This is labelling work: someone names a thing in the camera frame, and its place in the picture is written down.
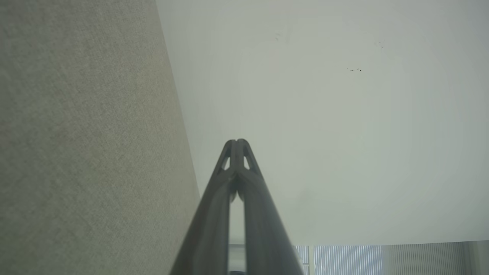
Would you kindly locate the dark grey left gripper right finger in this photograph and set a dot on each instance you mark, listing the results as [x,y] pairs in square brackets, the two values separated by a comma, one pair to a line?
[263,229]

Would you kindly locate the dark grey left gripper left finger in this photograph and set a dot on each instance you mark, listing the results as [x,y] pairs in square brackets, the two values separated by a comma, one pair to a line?
[210,221]

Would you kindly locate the white vertical window blinds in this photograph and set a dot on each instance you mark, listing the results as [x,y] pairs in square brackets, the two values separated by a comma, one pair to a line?
[351,259]

